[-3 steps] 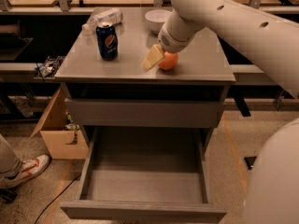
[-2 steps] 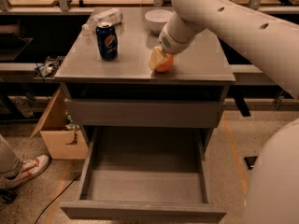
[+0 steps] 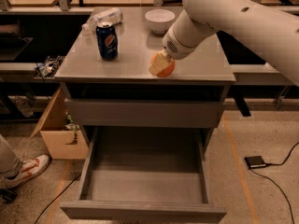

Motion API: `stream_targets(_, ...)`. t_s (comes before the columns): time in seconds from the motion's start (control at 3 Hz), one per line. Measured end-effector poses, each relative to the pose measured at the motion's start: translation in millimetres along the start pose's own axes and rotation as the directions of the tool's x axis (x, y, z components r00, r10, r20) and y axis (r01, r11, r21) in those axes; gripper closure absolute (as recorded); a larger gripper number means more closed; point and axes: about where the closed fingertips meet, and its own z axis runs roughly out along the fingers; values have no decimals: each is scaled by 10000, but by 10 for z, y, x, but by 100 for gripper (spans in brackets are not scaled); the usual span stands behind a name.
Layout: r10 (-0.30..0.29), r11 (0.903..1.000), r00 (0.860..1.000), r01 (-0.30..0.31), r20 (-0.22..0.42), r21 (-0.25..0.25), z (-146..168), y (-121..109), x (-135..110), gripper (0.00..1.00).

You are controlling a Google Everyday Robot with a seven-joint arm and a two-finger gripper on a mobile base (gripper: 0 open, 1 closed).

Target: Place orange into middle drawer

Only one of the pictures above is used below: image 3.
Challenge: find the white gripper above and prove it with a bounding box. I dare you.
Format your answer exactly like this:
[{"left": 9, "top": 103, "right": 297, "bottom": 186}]
[{"left": 148, "top": 8, "right": 219, "bottom": 77}]

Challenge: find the orange fruit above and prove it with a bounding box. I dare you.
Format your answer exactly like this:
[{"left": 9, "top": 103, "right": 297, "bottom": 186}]
[{"left": 149, "top": 52, "right": 177, "bottom": 78}]

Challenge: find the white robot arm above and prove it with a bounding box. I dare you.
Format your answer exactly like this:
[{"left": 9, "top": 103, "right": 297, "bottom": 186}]
[{"left": 149, "top": 0, "right": 299, "bottom": 85}]

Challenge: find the grey drawer cabinet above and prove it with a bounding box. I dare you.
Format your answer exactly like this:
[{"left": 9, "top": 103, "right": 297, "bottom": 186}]
[{"left": 54, "top": 6, "right": 236, "bottom": 224}]

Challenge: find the closed grey top drawer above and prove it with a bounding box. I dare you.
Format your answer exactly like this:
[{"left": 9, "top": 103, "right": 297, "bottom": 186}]
[{"left": 64, "top": 98, "right": 224, "bottom": 128}]

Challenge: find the open grey middle drawer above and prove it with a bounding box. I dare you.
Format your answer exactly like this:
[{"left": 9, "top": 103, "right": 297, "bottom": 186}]
[{"left": 61, "top": 127, "right": 226, "bottom": 224}]

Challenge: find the white ceramic bowl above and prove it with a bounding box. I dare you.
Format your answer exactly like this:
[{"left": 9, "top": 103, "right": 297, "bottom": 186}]
[{"left": 145, "top": 9, "right": 176, "bottom": 35}]

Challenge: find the blue Pepsi can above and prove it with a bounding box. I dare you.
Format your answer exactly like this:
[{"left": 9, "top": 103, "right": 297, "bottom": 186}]
[{"left": 95, "top": 22, "right": 118, "bottom": 61}]

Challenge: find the clear plastic water bottle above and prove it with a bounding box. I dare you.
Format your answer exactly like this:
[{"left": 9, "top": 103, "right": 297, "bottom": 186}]
[{"left": 81, "top": 7, "right": 123, "bottom": 33}]

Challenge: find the cardboard box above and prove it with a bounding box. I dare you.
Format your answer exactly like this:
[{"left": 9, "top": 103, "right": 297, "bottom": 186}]
[{"left": 31, "top": 88, "right": 89, "bottom": 160}]

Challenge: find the black foot pedal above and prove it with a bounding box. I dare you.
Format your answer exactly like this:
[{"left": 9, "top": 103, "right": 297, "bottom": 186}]
[{"left": 244, "top": 156, "right": 266, "bottom": 169}]

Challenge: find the white red sneaker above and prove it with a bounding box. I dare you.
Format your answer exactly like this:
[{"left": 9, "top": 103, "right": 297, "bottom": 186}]
[{"left": 3, "top": 154, "right": 50, "bottom": 189}]

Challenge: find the grey trouser leg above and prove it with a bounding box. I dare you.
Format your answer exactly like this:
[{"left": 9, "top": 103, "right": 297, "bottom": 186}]
[{"left": 0, "top": 134, "right": 22, "bottom": 178}]

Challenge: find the black floor cable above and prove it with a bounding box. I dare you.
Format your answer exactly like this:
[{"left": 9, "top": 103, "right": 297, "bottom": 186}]
[{"left": 33, "top": 173, "right": 82, "bottom": 224}]

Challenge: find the black pedal cable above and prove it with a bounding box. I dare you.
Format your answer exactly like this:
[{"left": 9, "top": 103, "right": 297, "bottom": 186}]
[{"left": 249, "top": 140, "right": 299, "bottom": 224}]

